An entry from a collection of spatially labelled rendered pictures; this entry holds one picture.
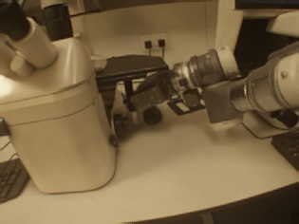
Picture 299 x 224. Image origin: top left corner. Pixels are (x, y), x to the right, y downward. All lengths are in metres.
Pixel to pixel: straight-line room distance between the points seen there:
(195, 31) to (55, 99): 0.92
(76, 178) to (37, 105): 0.17
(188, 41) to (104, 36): 0.46
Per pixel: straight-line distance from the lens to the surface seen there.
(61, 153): 0.37
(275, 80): 0.32
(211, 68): 0.45
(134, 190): 0.41
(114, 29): 1.07
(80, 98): 0.33
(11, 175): 0.57
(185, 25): 1.11
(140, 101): 0.48
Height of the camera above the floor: 1.06
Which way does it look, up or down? 27 degrees down
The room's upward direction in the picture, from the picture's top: 8 degrees counter-clockwise
